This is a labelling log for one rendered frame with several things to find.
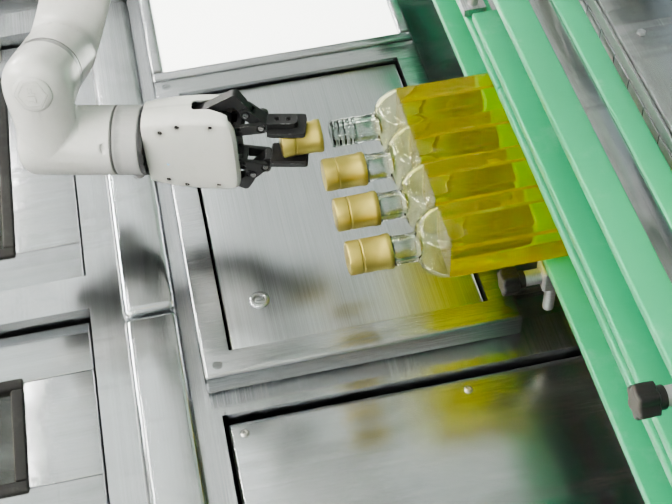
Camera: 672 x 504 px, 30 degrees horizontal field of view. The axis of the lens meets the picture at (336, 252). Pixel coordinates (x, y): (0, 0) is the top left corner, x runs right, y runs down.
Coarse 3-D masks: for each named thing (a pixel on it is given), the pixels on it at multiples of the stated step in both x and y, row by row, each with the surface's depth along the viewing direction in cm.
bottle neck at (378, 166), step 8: (376, 152) 130; (384, 152) 129; (368, 160) 129; (376, 160) 129; (384, 160) 129; (368, 168) 128; (376, 168) 129; (384, 168) 129; (368, 176) 129; (376, 176) 129; (384, 176) 129
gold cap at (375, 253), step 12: (360, 240) 122; (372, 240) 121; (384, 240) 121; (348, 252) 121; (360, 252) 121; (372, 252) 121; (384, 252) 121; (348, 264) 122; (360, 264) 121; (372, 264) 121; (384, 264) 121
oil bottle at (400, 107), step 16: (448, 80) 134; (464, 80) 134; (480, 80) 134; (384, 96) 133; (400, 96) 133; (416, 96) 133; (432, 96) 133; (448, 96) 132; (464, 96) 132; (480, 96) 132; (496, 96) 132; (384, 112) 132; (400, 112) 131; (416, 112) 131; (432, 112) 131; (448, 112) 131; (464, 112) 131; (384, 128) 132; (400, 128) 131; (384, 144) 133
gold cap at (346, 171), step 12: (348, 156) 129; (360, 156) 128; (324, 168) 128; (336, 168) 128; (348, 168) 128; (360, 168) 128; (324, 180) 129; (336, 180) 128; (348, 180) 128; (360, 180) 129
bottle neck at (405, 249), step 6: (402, 234) 123; (408, 234) 122; (396, 240) 122; (402, 240) 122; (408, 240) 122; (414, 240) 122; (396, 246) 121; (402, 246) 121; (408, 246) 121; (414, 246) 121; (396, 252) 121; (402, 252) 121; (408, 252) 121; (414, 252) 122; (396, 258) 121; (402, 258) 122; (408, 258) 122; (414, 258) 122; (396, 264) 122
